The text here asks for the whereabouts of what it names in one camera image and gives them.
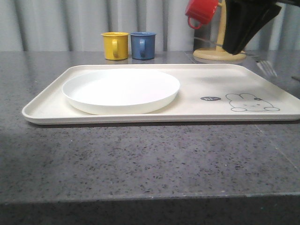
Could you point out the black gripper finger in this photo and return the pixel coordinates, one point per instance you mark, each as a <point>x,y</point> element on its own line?
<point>248,19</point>
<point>227,44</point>

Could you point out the silver metal fork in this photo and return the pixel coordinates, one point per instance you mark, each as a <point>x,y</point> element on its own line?
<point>264,65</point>

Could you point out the white round plate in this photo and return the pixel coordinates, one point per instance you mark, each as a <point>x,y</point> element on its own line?
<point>121,91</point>

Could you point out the red hanging mug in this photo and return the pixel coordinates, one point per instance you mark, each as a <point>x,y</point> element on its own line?
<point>201,11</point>

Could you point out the wooden mug tree stand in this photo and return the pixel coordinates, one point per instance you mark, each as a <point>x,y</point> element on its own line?
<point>218,53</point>

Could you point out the blue mug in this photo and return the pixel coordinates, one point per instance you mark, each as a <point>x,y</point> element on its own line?
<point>143,45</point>

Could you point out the yellow mug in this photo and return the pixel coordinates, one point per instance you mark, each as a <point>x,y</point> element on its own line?
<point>115,45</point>

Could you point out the cream rabbit serving tray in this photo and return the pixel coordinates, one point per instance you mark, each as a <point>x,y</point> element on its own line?
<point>212,92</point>

